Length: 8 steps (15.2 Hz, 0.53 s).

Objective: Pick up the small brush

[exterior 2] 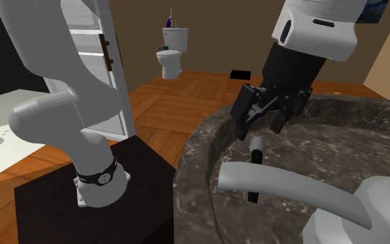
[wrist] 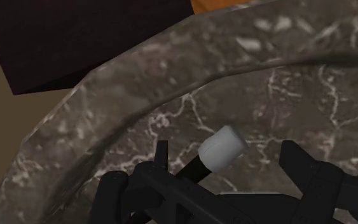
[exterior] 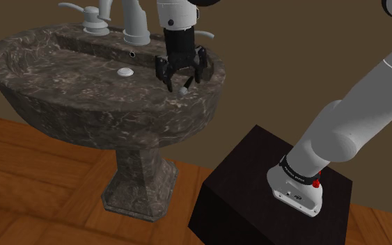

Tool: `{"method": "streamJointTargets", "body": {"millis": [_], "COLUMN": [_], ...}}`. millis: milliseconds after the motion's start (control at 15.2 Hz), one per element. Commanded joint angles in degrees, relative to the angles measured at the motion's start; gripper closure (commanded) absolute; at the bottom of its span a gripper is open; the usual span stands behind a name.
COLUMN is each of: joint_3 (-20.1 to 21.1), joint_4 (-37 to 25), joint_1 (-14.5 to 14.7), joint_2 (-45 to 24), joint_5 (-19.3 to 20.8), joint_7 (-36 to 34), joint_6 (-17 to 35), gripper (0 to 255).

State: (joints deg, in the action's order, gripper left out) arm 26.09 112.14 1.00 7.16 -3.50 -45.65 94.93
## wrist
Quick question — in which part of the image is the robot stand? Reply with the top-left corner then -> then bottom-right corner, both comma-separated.
0,0 -> 195,95

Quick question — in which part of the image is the black marker with white cap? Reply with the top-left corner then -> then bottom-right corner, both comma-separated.
126,125 -> 247,224

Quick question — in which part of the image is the grey marble round table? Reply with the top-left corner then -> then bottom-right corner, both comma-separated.
0,0 -> 358,224

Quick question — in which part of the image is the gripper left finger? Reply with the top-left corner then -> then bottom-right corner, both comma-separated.
88,140 -> 254,224

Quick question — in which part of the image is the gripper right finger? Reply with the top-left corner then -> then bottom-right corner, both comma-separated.
279,140 -> 358,224

